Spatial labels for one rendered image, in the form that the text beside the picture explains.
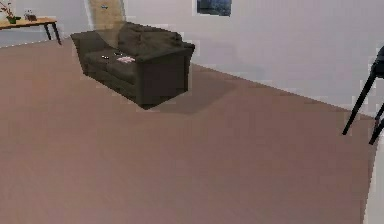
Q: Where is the dark brown sofa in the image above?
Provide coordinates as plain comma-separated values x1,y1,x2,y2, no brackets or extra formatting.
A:
70,21,196,110

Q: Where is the house plant in green pot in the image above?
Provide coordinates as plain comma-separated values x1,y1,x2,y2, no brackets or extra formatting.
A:
0,1,22,25

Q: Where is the white pink paper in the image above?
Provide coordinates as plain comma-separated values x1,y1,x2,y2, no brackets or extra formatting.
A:
116,55,137,64

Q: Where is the wooden table with black legs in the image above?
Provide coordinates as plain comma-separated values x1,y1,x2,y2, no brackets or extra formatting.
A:
0,17,63,46

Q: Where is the tan wooden door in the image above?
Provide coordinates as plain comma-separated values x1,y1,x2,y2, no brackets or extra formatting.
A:
87,0,128,32

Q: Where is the dark blue framed picture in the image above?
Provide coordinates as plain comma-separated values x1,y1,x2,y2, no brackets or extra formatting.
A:
195,0,233,17

